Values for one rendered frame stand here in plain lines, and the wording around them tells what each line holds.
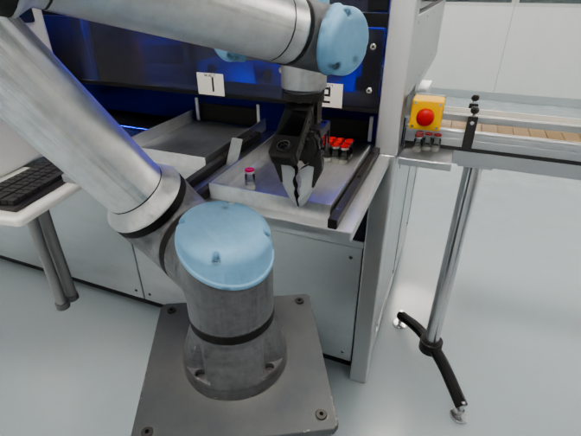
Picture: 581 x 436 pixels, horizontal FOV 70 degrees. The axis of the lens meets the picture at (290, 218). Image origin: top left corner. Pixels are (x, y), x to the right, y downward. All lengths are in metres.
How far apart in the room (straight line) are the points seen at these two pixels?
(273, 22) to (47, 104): 0.24
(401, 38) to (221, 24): 0.68
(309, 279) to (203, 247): 0.93
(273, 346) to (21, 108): 0.40
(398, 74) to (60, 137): 0.77
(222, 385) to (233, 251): 0.20
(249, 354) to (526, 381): 1.40
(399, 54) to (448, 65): 4.66
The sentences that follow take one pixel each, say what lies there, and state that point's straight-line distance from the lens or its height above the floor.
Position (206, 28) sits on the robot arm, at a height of 1.24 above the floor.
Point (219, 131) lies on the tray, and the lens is 1.27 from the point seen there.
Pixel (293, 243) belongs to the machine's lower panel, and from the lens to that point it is 1.32.
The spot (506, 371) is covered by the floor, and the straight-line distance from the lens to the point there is 1.84.
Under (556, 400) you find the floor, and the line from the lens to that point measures 1.83.
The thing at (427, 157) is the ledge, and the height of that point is 0.88.
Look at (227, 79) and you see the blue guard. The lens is 1.21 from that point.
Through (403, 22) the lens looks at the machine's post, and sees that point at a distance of 1.04.
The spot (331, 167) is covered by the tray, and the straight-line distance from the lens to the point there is 1.01.
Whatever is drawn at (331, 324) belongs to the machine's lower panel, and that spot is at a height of 0.24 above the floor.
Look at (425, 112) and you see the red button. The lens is 1.03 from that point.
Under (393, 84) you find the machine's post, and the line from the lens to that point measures 1.06.
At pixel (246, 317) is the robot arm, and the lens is 0.52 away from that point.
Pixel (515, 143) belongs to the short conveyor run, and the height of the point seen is 0.92.
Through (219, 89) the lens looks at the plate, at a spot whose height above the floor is 1.01.
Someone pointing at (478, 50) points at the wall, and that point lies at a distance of 5.67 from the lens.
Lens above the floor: 1.27
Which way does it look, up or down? 30 degrees down
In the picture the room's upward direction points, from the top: straight up
